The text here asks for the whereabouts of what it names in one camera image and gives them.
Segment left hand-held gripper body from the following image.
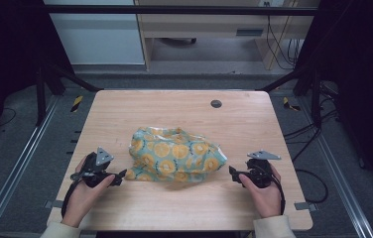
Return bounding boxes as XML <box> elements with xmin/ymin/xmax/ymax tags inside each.
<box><xmin>69</xmin><ymin>146</ymin><xmax>117</xmax><ymax>189</ymax></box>

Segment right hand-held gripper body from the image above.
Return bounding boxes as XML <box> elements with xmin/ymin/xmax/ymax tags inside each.
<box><xmin>244</xmin><ymin>150</ymin><xmax>282</xmax><ymax>189</ymax></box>

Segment teal cloth with orange slices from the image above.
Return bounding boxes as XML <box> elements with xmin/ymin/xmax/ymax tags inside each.
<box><xmin>124</xmin><ymin>126</ymin><xmax>228</xmax><ymax>183</ymax></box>

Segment person's right hand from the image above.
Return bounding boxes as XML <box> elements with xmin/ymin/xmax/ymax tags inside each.
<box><xmin>238</xmin><ymin>163</ymin><xmax>283</xmax><ymax>219</ymax></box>

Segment person's left hand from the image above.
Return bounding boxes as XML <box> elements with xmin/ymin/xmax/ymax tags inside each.
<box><xmin>61</xmin><ymin>156</ymin><xmax>116</xmax><ymax>229</ymax></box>

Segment yellow black striped tape piece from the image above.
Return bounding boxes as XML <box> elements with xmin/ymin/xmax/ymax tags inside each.
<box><xmin>69</xmin><ymin>94</ymin><xmax>84</xmax><ymax>114</ymax></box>
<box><xmin>282</xmin><ymin>96</ymin><xmax>302</xmax><ymax>112</ymax></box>

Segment white cabinet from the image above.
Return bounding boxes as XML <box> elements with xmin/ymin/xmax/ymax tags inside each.
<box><xmin>43</xmin><ymin>0</ymin><xmax>146</xmax><ymax>66</ymax></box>

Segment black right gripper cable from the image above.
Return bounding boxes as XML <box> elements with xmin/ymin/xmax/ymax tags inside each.
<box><xmin>271</xmin><ymin>173</ymin><xmax>287</xmax><ymax>216</ymax></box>

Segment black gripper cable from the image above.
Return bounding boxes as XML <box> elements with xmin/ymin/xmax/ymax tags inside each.
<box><xmin>61</xmin><ymin>178</ymin><xmax>80</xmax><ymax>219</ymax></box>
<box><xmin>271</xmin><ymin>173</ymin><xmax>287</xmax><ymax>216</ymax></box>

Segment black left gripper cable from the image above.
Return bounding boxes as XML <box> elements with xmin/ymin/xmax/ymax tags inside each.
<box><xmin>61</xmin><ymin>178</ymin><xmax>80</xmax><ymax>219</ymax></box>

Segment grey metal table bracket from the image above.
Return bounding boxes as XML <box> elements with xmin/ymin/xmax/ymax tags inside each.
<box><xmin>294</xmin><ymin>200</ymin><xmax>318</xmax><ymax>212</ymax></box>
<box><xmin>43</xmin><ymin>199</ymin><xmax>64</xmax><ymax>210</ymax></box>

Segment black floor cable loop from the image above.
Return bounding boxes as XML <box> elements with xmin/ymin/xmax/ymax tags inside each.
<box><xmin>282</xmin><ymin>108</ymin><xmax>339</xmax><ymax>205</ymax></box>

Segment silver metal floor rail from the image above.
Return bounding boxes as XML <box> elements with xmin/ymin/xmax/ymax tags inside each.
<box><xmin>0</xmin><ymin>95</ymin><xmax>60</xmax><ymax>238</ymax></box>
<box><xmin>298</xmin><ymin>97</ymin><xmax>373</xmax><ymax>238</ymax></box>

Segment black hanging cables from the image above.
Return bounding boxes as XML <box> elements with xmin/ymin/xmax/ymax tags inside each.
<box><xmin>263</xmin><ymin>1</ymin><xmax>305</xmax><ymax>71</ymax></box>

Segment black metal frame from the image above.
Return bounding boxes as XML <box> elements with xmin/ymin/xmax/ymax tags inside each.
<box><xmin>35</xmin><ymin>3</ymin><xmax>324</xmax><ymax>128</ymax></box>

